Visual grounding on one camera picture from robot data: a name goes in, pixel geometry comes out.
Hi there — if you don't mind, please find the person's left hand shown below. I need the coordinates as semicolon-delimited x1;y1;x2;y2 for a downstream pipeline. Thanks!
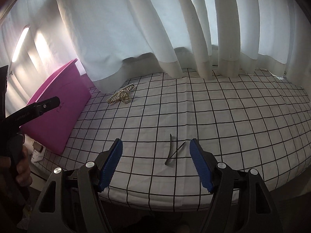
1;145;33;190

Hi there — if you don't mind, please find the pink plastic tub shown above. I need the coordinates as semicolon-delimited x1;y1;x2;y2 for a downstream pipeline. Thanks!
21;59;91;155

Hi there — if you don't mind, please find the white paper card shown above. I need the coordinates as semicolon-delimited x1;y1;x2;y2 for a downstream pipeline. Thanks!
24;137;46;163

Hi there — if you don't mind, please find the black bobby hair pin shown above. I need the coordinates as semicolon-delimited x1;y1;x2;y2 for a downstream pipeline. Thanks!
164;134;186;166

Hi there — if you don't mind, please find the pearl hair claw clip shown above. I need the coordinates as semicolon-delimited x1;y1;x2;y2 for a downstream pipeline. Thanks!
107;83;135;104

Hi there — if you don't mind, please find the white sheer curtain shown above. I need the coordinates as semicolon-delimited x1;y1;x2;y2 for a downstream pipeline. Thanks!
1;0;310;114

